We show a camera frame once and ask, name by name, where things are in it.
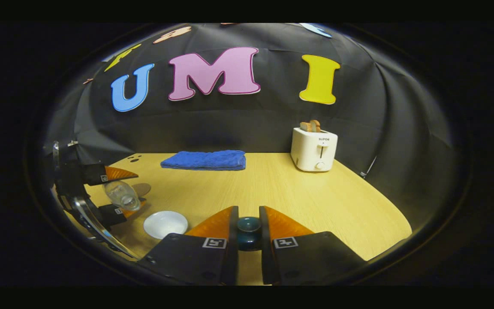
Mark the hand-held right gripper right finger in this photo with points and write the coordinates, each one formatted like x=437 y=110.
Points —
x=266 y=257

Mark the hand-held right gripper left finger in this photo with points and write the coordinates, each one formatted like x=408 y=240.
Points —
x=232 y=249

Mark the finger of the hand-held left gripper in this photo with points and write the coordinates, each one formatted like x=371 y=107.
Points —
x=94 y=174
x=109 y=214

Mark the clear plastic water bottle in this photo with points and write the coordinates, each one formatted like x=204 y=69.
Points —
x=120 y=195

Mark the dark blue teacup lid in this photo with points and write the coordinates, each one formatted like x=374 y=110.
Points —
x=248 y=234

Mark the round brown coaster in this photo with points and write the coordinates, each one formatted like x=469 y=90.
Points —
x=143 y=189

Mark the white teacup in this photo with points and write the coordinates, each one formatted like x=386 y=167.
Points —
x=165 y=224

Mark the folded blue towel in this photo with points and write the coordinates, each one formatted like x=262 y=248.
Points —
x=206 y=160

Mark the copper clip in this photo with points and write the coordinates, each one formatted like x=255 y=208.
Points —
x=88 y=80

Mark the white toaster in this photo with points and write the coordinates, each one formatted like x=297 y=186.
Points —
x=313 y=150

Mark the black backdrop cloth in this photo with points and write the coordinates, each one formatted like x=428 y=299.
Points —
x=247 y=124

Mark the toast slice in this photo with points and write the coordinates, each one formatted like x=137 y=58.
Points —
x=304 y=127
x=315 y=125

